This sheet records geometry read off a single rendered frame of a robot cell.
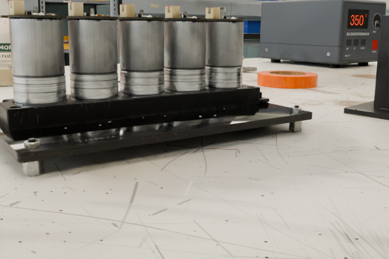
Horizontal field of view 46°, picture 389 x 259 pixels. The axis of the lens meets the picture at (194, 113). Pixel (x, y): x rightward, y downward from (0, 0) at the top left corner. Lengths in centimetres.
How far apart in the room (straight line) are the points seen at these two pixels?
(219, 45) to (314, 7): 43
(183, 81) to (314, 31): 45
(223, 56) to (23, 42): 11
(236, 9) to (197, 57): 291
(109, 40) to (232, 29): 8
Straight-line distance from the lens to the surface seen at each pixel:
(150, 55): 24
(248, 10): 323
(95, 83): 23
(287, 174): 19
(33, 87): 22
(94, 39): 23
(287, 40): 72
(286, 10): 72
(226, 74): 27
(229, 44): 27
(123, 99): 24
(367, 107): 34
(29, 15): 22
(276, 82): 44
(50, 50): 22
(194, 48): 26
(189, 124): 22
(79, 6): 24
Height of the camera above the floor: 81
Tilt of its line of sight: 11 degrees down
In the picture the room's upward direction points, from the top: 1 degrees clockwise
